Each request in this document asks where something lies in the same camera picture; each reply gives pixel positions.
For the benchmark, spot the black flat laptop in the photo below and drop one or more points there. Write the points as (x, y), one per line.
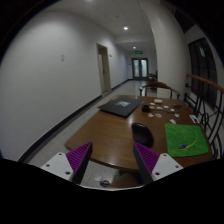
(121, 106)

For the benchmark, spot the dark window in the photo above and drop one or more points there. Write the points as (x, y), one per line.
(203, 65)

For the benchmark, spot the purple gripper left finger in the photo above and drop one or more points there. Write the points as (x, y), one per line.
(70, 166)

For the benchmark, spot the glass double door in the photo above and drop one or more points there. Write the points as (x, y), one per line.
(140, 68)

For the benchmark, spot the green exit sign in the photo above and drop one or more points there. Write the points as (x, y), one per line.
(138, 52)

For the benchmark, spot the wooden chair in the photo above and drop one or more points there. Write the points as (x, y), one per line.
(143, 89)

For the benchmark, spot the side doorway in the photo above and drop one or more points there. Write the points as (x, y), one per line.
(104, 70)

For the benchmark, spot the black computer mouse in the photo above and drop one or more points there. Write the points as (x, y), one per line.
(142, 135)

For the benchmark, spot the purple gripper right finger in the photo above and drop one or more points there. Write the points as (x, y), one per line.
(153, 166)

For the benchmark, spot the metal stair railing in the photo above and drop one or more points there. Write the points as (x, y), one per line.
(211, 119)

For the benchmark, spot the green mouse pad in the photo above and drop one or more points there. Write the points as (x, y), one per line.
(185, 140)

